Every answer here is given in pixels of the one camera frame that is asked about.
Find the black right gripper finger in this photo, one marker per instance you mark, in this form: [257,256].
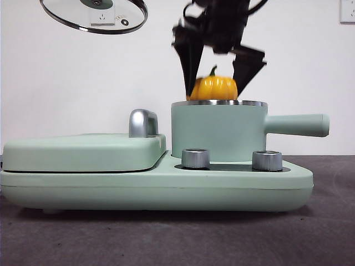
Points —
[190,58]
[247,69]

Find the yellow toy pumpkin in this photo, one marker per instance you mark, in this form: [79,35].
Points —
[213,88]

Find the glass lid with green knob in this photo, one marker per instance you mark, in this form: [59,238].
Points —
[69,16]

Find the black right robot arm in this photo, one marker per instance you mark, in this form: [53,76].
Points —
[222,25]

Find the silver control knob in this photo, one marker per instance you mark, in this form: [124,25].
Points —
[195,159]
[266,161]

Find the mint green grill cover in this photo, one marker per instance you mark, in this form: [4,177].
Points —
[77,155]

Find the mint green cooker base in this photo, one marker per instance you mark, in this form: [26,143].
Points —
[83,191]

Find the white wall socket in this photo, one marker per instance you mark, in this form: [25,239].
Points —
[102,18]
[348,11]

